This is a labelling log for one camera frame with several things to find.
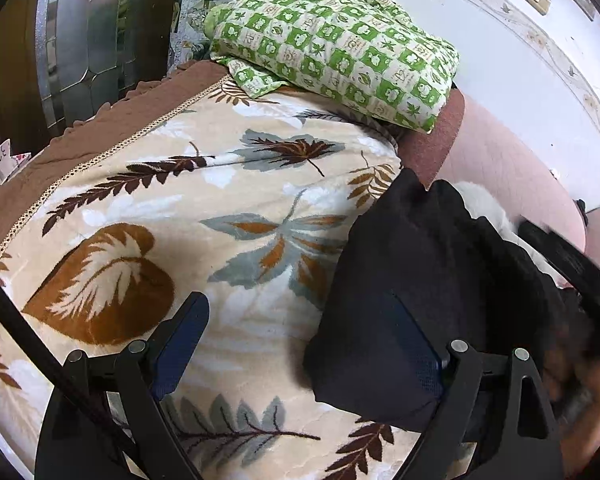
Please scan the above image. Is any person's right hand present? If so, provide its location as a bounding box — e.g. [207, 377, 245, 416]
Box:
[542, 349, 600, 479]

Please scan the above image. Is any leaf print bed blanket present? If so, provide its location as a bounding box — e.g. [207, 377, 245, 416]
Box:
[0, 80, 416, 479]

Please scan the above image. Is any green patterned folded quilt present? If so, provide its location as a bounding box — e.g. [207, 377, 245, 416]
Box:
[204, 0, 460, 133]

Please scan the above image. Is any pink quilted bolster cushion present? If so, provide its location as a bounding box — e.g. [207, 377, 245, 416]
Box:
[398, 89, 586, 249]

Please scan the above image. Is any floral plastic bag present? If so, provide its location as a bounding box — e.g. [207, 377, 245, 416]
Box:
[168, 0, 220, 73]

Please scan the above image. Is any black coat with fur collar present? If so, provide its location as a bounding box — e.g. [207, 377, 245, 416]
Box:
[303, 170, 600, 431]

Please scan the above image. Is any brown bed sheet edge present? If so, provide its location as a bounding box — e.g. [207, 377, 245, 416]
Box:
[0, 61, 228, 245]

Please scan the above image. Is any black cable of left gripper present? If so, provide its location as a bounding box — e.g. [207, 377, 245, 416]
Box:
[0, 259, 146, 480]

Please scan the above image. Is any patterned glass door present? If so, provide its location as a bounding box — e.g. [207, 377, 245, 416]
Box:
[34, 0, 173, 136]

